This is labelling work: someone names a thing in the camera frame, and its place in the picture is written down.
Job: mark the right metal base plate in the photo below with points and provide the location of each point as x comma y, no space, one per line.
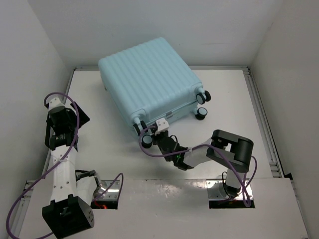
216,191

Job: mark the metal base plate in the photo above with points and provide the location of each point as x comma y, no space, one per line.
106,191
216,191

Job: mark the light blue suitcase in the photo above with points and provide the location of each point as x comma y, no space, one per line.
151,81

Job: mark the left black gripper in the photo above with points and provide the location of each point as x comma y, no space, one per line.
82,118

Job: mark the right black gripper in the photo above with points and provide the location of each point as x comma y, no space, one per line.
156,136

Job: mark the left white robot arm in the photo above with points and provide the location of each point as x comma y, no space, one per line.
69,211

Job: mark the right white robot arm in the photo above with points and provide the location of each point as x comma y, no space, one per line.
229,150

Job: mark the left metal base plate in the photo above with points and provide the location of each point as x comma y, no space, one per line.
106,191

